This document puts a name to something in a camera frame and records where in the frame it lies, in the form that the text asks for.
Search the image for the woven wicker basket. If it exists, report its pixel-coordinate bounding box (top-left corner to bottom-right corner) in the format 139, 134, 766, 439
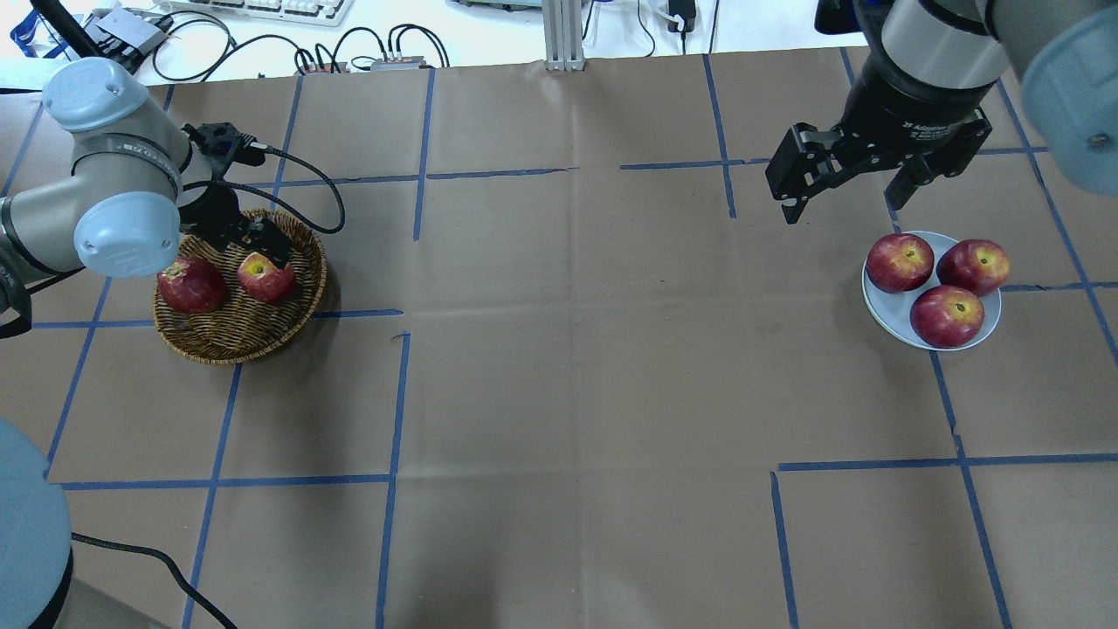
152, 210, 328, 365

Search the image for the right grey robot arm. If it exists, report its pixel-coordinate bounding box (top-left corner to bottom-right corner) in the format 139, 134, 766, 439
765, 1, 1117, 223

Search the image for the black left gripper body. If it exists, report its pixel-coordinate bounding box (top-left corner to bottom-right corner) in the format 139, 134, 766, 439
179, 122, 266, 252

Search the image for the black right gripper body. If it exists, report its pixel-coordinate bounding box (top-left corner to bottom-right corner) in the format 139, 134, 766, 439
836, 53, 994, 178

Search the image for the red yellow apple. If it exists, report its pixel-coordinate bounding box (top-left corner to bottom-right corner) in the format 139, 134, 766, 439
236, 252, 297, 304

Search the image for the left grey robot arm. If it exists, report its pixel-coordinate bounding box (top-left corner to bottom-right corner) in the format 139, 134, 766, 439
1, 57, 293, 339

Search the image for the black power adapter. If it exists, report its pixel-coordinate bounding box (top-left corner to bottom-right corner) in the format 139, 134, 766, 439
666, 0, 697, 34

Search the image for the light blue plate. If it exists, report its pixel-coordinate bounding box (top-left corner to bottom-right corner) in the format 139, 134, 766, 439
861, 231, 1006, 351

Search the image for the white keyboard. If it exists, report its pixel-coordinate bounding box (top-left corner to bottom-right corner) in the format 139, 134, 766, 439
157, 1, 356, 27

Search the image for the aluminium frame post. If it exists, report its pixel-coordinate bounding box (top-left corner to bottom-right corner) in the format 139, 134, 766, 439
542, 0, 586, 72

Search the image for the dark red apple in basket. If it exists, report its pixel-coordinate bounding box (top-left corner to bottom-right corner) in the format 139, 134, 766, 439
157, 256, 228, 314

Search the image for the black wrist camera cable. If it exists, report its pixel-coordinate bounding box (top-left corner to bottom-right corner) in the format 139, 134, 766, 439
181, 144, 347, 235

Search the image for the red apple on plate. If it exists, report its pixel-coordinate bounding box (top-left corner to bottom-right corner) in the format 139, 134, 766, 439
935, 238, 1011, 297
909, 284, 986, 349
864, 232, 935, 294

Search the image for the grey usb hub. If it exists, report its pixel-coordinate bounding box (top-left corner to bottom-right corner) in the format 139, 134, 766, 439
86, 7, 169, 63

